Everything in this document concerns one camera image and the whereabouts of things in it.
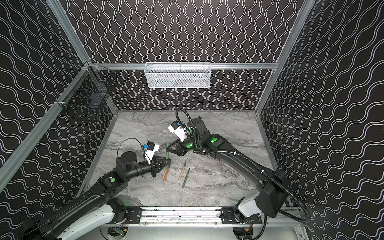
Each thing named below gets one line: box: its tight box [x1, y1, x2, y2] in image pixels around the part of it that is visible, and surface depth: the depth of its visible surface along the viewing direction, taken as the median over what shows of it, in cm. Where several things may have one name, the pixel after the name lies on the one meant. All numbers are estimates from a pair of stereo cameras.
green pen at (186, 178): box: [182, 168, 191, 188], surface depth 89 cm
